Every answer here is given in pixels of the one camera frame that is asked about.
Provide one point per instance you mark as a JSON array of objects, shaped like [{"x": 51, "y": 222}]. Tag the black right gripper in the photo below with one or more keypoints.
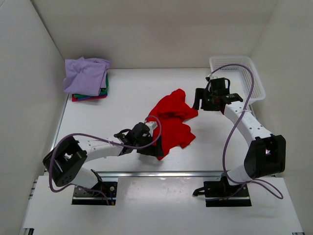
[{"x": 202, "y": 93}]

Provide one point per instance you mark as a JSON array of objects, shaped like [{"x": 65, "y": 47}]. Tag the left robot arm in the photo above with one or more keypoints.
[{"x": 65, "y": 163}]

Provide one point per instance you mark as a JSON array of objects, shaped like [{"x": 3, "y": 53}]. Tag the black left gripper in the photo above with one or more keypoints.
[{"x": 157, "y": 151}]

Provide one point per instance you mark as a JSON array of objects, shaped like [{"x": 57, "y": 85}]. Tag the lilac folded t-shirt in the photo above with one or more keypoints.
[{"x": 85, "y": 75}]

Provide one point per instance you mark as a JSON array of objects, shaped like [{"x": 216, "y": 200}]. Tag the white plastic basket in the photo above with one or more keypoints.
[{"x": 240, "y": 79}]

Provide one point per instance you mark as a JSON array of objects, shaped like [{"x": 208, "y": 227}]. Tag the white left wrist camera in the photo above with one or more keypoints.
[{"x": 152, "y": 125}]

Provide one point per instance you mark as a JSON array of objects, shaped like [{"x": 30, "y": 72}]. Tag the aluminium table rail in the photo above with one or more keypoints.
[{"x": 161, "y": 174}]

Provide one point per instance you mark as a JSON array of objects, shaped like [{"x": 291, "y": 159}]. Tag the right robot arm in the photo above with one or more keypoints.
[{"x": 266, "y": 153}]

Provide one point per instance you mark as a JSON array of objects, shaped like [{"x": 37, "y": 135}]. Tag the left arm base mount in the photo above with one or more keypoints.
[{"x": 103, "y": 193}]

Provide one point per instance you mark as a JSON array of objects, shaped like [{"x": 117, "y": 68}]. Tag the blue folded t-shirt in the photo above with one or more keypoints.
[{"x": 86, "y": 97}]

